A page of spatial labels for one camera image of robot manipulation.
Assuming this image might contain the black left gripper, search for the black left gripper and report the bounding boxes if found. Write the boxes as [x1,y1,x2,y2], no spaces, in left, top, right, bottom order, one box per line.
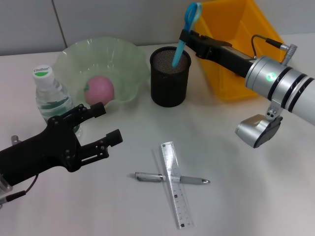
[0,102,124,186]

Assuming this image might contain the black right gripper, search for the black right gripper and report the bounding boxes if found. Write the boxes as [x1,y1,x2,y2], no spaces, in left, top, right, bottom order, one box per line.
[179,29,254,78]

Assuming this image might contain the light blue scissors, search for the light blue scissors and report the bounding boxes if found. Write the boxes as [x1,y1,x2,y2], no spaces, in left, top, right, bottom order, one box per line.
[171,2,204,68]

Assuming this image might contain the pink toy peach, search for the pink toy peach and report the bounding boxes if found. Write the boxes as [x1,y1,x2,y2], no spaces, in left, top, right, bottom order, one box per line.
[83,75,115,108]

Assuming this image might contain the clear green-label water bottle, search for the clear green-label water bottle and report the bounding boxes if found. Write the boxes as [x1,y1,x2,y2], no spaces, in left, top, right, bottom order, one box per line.
[31,64,83,137]

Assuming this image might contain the black mesh pen holder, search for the black mesh pen holder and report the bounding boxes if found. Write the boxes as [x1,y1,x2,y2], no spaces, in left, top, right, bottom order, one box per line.
[149,46,192,108]

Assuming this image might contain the grey clear ballpoint pen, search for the grey clear ballpoint pen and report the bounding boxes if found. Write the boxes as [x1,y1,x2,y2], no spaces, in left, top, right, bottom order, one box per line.
[127,171,211,185]

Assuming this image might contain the pale green wavy fruit plate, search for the pale green wavy fruit plate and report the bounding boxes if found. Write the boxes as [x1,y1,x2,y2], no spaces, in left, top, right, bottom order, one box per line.
[53,36,150,113]

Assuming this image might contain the transparent plastic ruler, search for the transparent plastic ruler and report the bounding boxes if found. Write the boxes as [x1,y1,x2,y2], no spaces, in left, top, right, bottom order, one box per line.
[160,141,194,230]

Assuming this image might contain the yellow plastic bin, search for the yellow plastic bin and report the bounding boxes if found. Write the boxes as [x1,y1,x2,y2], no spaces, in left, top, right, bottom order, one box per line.
[192,0,284,101]

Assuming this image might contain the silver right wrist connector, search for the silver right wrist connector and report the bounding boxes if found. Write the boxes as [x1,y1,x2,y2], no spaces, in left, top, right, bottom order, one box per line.
[282,43,298,66]

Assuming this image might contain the grey right wrist cable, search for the grey right wrist cable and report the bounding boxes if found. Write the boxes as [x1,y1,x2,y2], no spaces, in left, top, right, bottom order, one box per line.
[251,34,284,61]

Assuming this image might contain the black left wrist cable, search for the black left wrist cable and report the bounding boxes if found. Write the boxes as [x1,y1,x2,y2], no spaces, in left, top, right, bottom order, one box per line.
[0,173,40,207]

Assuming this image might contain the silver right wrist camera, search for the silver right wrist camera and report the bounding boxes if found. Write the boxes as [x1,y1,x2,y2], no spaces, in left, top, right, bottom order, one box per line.
[235,98,284,148]

